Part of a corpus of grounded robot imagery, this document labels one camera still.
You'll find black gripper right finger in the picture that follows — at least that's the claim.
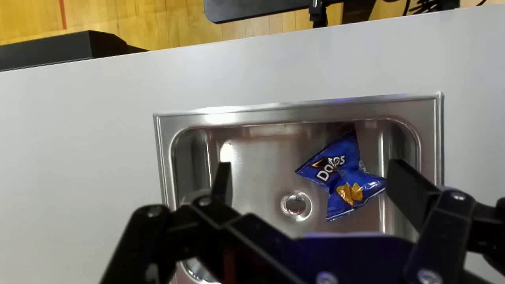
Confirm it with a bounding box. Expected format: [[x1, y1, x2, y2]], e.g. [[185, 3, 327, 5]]
[[385, 158, 505, 284]]

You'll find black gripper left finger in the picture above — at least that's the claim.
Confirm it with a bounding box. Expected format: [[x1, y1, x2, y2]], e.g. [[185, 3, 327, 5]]
[[100, 161, 297, 284]]

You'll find blue Doritos chip bag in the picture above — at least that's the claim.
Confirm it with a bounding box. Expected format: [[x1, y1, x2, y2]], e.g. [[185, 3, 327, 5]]
[[294, 131, 389, 222]]

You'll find round metal sink drain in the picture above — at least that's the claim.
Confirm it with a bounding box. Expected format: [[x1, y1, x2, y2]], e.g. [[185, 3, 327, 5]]
[[280, 189, 314, 222]]

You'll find stainless steel sink basin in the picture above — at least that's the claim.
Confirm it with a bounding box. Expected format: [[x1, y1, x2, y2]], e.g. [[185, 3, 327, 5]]
[[153, 92, 445, 284]]

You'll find black panel with stand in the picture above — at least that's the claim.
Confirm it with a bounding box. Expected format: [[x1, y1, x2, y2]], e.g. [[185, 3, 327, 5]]
[[204, 0, 464, 28]]

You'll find black flat platform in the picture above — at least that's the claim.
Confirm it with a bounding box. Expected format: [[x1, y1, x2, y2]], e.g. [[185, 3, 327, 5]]
[[0, 30, 147, 73]]

